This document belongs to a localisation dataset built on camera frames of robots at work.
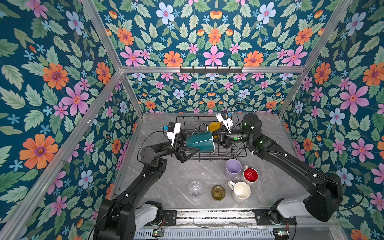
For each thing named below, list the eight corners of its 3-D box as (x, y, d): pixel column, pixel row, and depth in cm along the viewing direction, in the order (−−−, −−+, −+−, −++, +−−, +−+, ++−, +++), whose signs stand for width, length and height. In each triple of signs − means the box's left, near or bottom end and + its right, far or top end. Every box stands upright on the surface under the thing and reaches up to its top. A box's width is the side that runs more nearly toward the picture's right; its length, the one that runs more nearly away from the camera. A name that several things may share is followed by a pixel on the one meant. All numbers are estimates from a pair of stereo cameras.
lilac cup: (225, 181, 87) (227, 173, 78) (224, 167, 92) (226, 158, 83) (238, 181, 87) (243, 173, 78) (236, 167, 92) (240, 158, 83)
